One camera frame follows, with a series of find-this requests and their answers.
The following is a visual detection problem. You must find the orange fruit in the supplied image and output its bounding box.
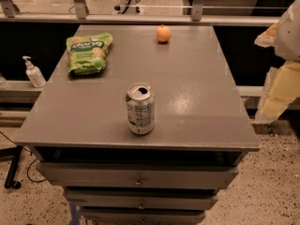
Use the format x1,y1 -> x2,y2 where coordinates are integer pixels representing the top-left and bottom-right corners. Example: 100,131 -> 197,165
157,25 -> 171,43

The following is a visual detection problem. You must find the white pump bottle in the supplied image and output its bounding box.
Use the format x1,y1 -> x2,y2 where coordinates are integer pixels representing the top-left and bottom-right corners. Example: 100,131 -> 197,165
22,55 -> 46,88

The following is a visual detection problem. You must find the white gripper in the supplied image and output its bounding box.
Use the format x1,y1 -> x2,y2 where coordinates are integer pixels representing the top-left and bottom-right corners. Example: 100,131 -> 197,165
254,0 -> 300,124

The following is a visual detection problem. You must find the bottom grey drawer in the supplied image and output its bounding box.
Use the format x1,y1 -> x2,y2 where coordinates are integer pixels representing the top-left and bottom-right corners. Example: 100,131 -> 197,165
82,207 -> 205,225

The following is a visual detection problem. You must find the metal window railing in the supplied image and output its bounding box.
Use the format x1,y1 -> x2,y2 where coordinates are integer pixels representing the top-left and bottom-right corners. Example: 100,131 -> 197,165
0,0 -> 300,27

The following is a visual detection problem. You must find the middle grey drawer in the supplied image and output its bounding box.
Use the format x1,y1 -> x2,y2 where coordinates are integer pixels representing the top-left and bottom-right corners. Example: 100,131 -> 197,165
64,189 -> 218,210

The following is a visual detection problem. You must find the top grey drawer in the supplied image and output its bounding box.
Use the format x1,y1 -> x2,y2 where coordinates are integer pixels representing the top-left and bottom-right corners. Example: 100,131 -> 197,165
37,162 -> 238,189

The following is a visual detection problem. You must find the silver green 7up can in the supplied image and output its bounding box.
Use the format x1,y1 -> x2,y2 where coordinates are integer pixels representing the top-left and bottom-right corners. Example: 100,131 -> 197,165
126,82 -> 155,135

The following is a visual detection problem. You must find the black floor cable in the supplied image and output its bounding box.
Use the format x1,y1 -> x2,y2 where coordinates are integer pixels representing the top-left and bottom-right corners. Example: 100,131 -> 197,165
0,130 -> 47,184

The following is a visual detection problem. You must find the grey drawer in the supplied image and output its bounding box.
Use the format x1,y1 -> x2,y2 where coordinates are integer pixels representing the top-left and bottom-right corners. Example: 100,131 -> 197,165
64,189 -> 218,210
82,207 -> 205,225
37,162 -> 238,189

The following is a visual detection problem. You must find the black stand leg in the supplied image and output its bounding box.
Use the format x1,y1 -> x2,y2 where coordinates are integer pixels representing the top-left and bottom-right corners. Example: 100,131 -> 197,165
0,146 -> 23,189

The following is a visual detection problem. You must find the green snack bag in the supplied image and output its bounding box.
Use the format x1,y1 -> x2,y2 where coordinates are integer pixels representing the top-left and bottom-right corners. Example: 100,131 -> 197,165
67,33 -> 113,76

